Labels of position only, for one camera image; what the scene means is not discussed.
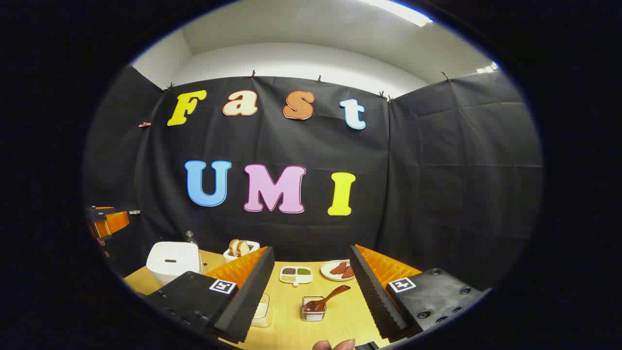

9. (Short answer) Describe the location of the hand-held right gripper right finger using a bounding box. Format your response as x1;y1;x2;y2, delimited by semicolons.
349;245;492;341

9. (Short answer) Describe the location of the brown wooden spoon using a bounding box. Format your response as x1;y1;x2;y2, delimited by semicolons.
303;285;351;313

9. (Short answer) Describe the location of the small white plate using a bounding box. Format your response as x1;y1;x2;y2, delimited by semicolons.
320;260;358;282

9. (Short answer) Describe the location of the white divided bean dish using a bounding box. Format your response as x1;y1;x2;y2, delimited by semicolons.
279;265;313;287

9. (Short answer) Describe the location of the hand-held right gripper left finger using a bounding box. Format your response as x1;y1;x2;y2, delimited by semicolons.
145;245;276;345

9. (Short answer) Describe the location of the clear box of rice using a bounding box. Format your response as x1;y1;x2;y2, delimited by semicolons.
250;292;271;328

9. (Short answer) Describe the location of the white rice cooker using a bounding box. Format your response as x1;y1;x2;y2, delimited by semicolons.
146;241;204;286

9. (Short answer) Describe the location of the white toaster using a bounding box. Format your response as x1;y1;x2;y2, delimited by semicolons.
223;240;261;264

